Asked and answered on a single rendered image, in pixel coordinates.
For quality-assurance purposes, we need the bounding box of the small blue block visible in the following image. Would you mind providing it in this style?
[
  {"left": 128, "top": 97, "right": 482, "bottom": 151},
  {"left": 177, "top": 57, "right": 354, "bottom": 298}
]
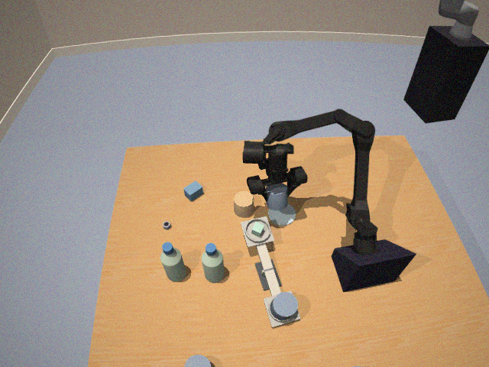
[{"left": 183, "top": 181, "right": 203, "bottom": 202}]

